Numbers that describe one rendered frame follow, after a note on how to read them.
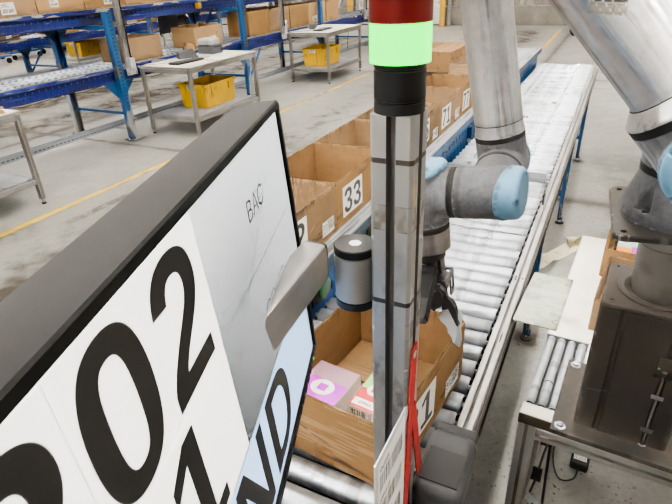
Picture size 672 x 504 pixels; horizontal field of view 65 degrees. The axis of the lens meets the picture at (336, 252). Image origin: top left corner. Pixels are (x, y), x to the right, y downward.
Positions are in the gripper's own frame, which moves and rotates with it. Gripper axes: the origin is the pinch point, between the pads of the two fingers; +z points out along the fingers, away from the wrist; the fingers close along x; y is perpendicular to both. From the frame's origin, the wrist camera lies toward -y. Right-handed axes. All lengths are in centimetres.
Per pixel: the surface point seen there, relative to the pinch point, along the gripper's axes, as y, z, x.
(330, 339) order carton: 7.8, 10.1, 28.5
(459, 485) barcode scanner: -38.0, -7.6, -16.5
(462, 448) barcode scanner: -33.1, -8.7, -15.6
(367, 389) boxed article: 1.5, 17.7, 16.7
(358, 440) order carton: -18.7, 11.6, 9.0
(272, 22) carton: 695, -49, 480
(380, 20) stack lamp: -44, -62, -14
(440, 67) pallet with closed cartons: 777, 52, 234
